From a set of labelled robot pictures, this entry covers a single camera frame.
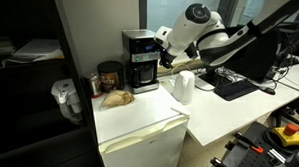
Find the black silver coffee maker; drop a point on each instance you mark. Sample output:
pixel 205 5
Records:
pixel 141 60

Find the black shelf unit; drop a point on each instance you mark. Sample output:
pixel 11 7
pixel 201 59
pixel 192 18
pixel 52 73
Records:
pixel 30 107

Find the black computer keyboard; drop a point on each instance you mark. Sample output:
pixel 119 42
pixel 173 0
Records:
pixel 236 89

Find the white cup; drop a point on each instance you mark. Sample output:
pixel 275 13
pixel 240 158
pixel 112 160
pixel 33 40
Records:
pixel 183 87

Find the small red silver jar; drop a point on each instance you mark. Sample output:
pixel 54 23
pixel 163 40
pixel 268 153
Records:
pixel 93 85

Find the dark brown coffee can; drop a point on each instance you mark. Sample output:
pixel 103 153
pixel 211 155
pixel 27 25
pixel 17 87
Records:
pixel 111 76

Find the white mini fridge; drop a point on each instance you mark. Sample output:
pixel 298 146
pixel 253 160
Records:
pixel 137 127

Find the crumpled brown paper bag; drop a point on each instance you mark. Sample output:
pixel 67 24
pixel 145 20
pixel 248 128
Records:
pixel 117 98

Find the yellow red emergency stop button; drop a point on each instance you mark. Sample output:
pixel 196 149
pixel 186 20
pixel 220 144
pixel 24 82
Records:
pixel 288 135

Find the black office chair base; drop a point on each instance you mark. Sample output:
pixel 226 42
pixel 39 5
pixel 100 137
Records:
pixel 292 113

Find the black tool cart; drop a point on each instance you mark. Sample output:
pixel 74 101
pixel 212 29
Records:
pixel 245 153

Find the stack of white papers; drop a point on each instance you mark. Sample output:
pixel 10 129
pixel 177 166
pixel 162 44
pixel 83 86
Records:
pixel 38 50

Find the black computer monitor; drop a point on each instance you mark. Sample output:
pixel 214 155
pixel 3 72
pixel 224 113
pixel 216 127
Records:
pixel 255 56

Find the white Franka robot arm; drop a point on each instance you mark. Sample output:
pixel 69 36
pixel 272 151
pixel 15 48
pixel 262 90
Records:
pixel 201 31

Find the black computer mouse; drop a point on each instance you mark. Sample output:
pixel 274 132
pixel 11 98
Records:
pixel 268 90

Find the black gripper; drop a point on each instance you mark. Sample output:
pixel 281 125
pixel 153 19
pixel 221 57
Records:
pixel 168 57

